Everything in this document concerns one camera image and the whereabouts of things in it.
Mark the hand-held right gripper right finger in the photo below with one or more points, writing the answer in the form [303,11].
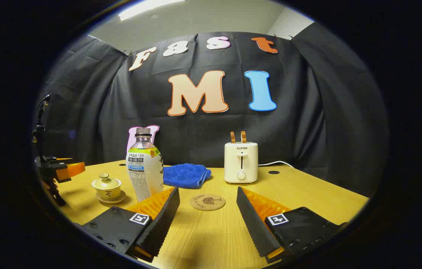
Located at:
[253,224]

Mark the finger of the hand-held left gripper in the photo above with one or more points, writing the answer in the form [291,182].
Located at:
[74,170]

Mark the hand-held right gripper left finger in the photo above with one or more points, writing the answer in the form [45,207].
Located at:
[162,224]

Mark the cream ceramic teacup lid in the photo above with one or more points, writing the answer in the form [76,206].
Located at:
[106,182]

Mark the cream ceramic teacup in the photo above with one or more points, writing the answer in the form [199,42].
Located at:
[107,192]

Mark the round cork coaster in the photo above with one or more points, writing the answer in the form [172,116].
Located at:
[208,202]

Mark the clear plastic water bottle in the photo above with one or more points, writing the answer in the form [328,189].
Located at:
[144,172]

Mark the cream ceramic saucer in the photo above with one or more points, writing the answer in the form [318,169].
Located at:
[119,198]

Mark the blue folded towel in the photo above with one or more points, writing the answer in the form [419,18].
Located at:
[186,175]

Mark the cream toaster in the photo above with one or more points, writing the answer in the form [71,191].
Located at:
[240,160]

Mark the toast bread slice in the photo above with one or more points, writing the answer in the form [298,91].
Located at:
[233,137]
[243,137]

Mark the black backdrop cloth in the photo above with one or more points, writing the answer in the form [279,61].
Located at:
[300,123]

